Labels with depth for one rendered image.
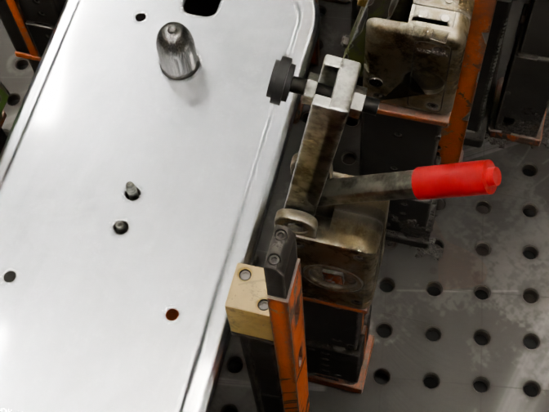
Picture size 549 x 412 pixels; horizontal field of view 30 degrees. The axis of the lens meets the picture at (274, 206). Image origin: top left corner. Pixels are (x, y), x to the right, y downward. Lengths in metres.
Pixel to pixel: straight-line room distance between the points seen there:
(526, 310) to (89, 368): 0.51
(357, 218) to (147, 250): 0.17
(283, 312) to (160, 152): 0.25
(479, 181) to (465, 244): 0.48
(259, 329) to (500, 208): 0.48
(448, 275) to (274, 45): 0.36
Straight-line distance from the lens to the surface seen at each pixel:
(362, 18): 0.81
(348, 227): 0.73
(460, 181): 0.65
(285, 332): 0.65
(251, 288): 0.70
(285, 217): 0.71
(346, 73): 0.60
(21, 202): 0.83
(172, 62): 0.84
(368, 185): 0.69
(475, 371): 1.07
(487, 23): 0.89
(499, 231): 1.13
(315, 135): 0.61
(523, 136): 1.17
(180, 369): 0.75
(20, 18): 1.00
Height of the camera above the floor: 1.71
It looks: 64 degrees down
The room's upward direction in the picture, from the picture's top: 6 degrees counter-clockwise
